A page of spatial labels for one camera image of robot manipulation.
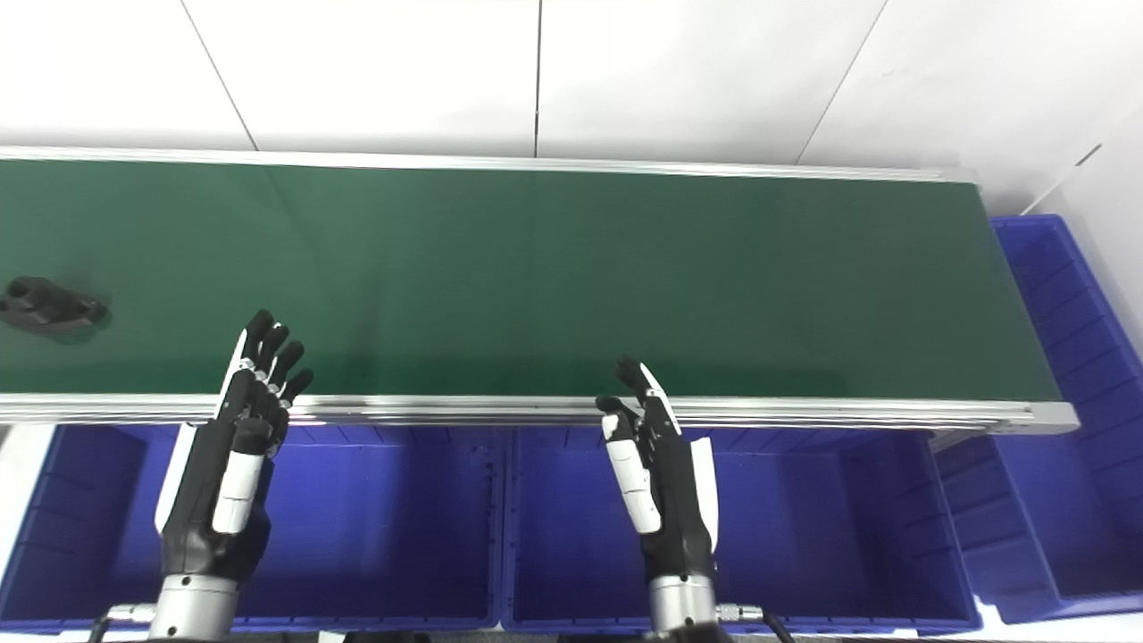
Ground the green conveyor belt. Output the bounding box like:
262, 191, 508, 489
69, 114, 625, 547
0, 146, 1080, 438
0, 159, 1064, 403

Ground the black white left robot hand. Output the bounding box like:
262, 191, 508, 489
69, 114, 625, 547
154, 309, 315, 586

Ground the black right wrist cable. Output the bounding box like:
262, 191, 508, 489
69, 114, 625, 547
714, 603, 797, 643

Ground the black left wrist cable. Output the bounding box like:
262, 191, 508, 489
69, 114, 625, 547
88, 603, 158, 643

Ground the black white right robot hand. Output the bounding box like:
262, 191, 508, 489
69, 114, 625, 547
596, 355, 721, 581

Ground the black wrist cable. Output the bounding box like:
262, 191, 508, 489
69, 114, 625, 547
88, 603, 158, 643
714, 603, 797, 643

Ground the blue plastic bin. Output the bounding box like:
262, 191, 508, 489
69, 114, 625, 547
932, 214, 1143, 624
500, 425, 983, 637
0, 423, 506, 637

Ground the black flanged machine part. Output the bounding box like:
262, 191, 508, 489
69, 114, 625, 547
0, 276, 110, 337

